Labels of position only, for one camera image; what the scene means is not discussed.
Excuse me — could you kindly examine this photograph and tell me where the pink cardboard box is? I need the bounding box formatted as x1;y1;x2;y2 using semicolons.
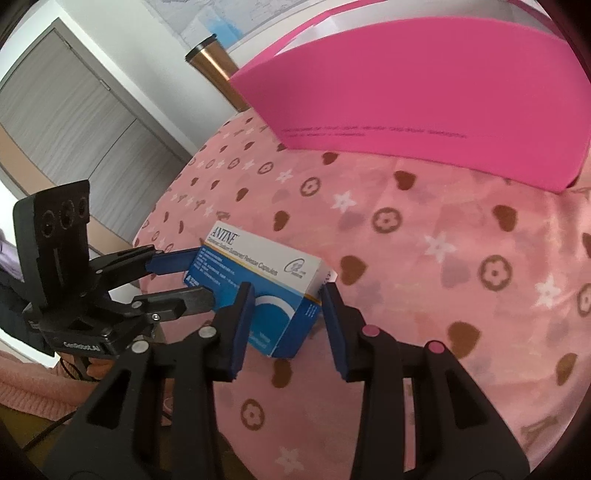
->
229;0;591;193

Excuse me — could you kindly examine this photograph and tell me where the black cable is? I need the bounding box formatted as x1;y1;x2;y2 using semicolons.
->
23;355;93;455

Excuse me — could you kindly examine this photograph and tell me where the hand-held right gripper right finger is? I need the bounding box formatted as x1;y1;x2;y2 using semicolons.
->
321;281;532;480

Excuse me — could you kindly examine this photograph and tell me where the colourful wall map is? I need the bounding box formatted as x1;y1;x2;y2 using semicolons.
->
143;0;342;49

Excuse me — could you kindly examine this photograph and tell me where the person's left forearm pink sleeve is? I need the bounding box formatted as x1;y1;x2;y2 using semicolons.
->
0;348;114;418

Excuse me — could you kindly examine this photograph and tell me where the brown travel mug black lid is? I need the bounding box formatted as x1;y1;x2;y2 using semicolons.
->
185;34;250;113

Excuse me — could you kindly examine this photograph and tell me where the grey wardrobe door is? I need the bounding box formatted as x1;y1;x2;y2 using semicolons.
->
0;18;197;250

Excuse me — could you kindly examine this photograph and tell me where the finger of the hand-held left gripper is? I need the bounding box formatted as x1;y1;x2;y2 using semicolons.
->
95;246;204;292
131;285;216;324

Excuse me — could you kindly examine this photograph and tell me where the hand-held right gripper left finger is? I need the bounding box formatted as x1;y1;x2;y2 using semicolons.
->
53;281;256;480

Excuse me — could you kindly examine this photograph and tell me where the blue and white medicine box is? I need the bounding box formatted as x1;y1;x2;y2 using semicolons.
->
184;220;332;360

